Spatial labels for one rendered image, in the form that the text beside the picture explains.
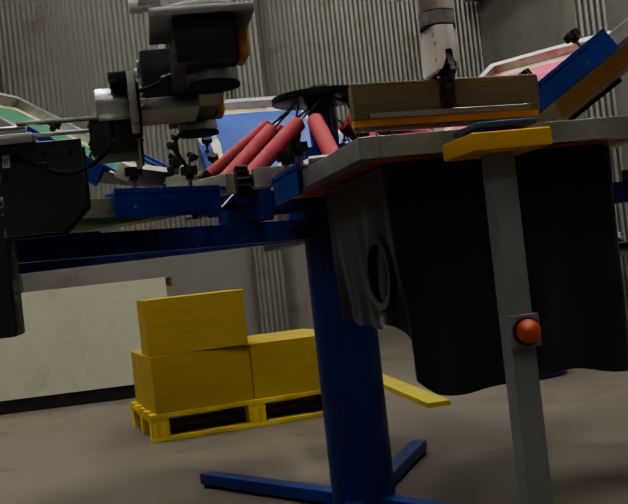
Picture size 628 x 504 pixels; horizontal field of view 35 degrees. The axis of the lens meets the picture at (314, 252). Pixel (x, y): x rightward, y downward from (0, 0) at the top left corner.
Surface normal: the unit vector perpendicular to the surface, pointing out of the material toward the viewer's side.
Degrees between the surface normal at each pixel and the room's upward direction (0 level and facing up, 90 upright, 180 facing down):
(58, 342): 90
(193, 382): 90
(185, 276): 90
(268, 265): 90
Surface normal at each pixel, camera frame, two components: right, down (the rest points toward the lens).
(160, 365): 0.34, -0.05
